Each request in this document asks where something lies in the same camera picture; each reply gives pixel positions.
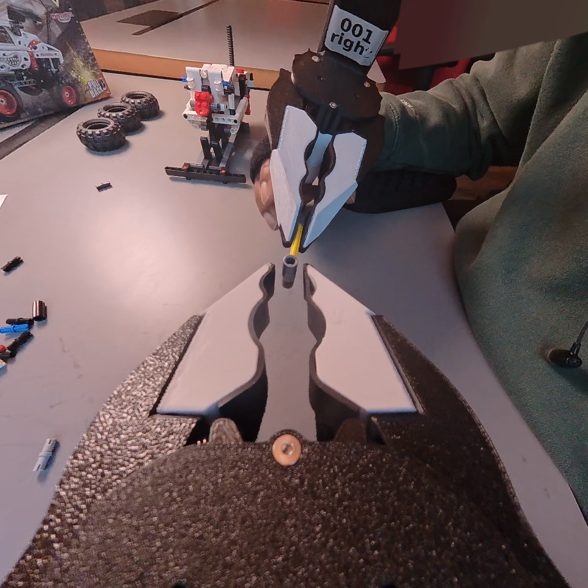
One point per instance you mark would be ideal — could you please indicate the person's right hand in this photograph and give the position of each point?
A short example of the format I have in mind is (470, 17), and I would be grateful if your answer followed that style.
(265, 193)

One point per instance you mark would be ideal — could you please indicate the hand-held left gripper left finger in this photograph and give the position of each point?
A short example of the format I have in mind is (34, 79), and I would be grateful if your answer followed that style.
(211, 363)

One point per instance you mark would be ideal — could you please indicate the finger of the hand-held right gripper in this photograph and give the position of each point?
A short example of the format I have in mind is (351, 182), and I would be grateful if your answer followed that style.
(340, 175)
(289, 156)

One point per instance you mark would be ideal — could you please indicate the wooden-edged table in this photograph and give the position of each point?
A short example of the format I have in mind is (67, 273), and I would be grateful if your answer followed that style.
(184, 37)

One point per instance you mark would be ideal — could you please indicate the black toy set box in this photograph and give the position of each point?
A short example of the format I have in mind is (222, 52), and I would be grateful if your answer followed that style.
(37, 64)

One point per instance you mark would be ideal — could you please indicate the person's right forearm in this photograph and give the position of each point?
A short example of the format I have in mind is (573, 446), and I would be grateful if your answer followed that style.
(459, 119)

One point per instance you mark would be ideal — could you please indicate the person's torso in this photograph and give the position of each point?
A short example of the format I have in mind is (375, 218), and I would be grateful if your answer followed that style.
(524, 257)

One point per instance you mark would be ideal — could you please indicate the brick-built truck model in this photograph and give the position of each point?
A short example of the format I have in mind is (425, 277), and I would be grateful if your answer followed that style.
(216, 110)

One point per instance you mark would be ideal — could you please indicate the black clothing toggle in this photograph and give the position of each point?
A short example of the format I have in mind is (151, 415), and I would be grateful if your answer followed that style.
(563, 357)

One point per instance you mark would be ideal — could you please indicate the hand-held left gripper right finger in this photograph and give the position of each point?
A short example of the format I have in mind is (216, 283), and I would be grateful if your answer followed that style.
(363, 363)

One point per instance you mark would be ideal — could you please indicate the yellow axle rod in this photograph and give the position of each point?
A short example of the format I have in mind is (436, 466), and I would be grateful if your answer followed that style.
(296, 243)

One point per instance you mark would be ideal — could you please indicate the pile of small brick pieces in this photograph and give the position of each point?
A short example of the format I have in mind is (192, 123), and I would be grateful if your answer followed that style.
(23, 326)

